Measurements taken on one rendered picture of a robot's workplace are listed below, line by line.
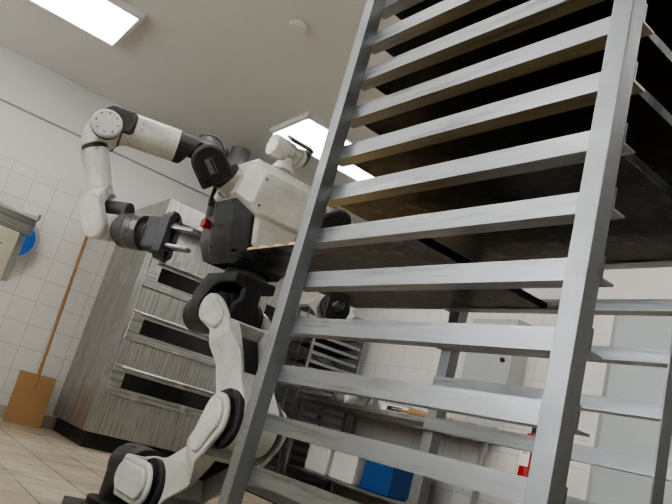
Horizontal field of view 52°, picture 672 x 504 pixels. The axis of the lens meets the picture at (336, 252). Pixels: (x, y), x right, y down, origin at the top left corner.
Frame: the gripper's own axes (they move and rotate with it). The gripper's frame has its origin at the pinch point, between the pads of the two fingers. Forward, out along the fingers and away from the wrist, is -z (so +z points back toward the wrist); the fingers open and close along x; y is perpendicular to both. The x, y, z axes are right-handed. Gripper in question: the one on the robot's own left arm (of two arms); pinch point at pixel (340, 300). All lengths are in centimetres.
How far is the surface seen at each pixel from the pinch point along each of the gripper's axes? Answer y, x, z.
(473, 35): 2, 35, -78
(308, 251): -14, -4, -52
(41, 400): -175, -60, 435
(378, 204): -4, 8, -57
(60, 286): -199, 37, 452
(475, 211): 7, 0, -85
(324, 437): -4, -36, -67
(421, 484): 24, -39, -30
